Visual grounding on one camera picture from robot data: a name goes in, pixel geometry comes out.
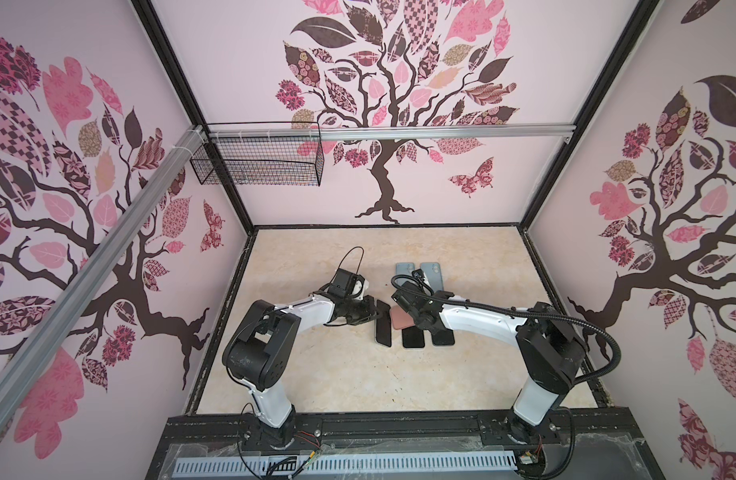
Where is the black wire basket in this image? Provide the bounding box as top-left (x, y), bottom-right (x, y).
top-left (190, 120), bottom-right (325, 187)

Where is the white slotted cable duct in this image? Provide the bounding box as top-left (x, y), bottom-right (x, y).
top-left (171, 451), bottom-right (517, 479)

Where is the left aluminium rail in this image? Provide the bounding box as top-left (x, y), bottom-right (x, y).
top-left (0, 125), bottom-right (205, 433)

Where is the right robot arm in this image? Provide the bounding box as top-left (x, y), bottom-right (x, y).
top-left (393, 288), bottom-right (586, 429)

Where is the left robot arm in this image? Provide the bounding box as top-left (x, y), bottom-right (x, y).
top-left (221, 268), bottom-right (379, 429)

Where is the right black corrugated cable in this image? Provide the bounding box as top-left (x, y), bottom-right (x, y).
top-left (390, 274), bottom-right (622, 480)

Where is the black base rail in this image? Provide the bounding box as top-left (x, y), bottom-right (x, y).
top-left (147, 407), bottom-right (662, 479)

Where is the aluminium rail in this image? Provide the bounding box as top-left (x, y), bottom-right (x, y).
top-left (209, 123), bottom-right (576, 141)
top-left (0, 125), bottom-right (205, 433)

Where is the white phone case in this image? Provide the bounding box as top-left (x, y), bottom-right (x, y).
top-left (393, 262), bottom-right (419, 291)

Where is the pink phone case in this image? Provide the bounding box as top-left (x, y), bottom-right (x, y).
top-left (389, 306), bottom-right (415, 330)

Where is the black smartphone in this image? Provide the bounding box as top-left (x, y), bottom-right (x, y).
top-left (431, 329), bottom-right (455, 346)

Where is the light blue phone case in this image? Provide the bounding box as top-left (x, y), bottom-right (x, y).
top-left (420, 262), bottom-right (444, 296)

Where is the left thin black cable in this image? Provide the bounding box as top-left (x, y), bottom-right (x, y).
top-left (337, 245), bottom-right (367, 280)

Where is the back aluminium rail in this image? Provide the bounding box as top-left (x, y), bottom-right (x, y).
top-left (209, 123), bottom-right (576, 141)

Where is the phone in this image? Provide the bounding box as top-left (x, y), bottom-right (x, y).
top-left (375, 300), bottom-right (392, 347)
top-left (401, 327), bottom-right (425, 349)

